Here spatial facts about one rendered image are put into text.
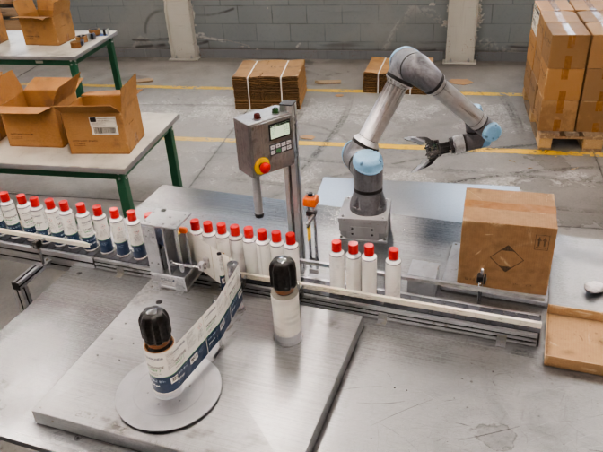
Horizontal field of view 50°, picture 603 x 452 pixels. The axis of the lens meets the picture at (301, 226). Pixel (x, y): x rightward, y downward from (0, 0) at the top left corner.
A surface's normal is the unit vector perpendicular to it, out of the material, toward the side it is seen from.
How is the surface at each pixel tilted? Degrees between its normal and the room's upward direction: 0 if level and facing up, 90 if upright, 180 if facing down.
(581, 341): 0
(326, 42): 90
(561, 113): 87
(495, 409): 0
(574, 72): 88
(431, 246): 0
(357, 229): 90
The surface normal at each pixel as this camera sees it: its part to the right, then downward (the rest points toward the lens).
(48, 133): -0.18, 0.51
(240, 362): -0.05, -0.85
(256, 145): 0.58, 0.40
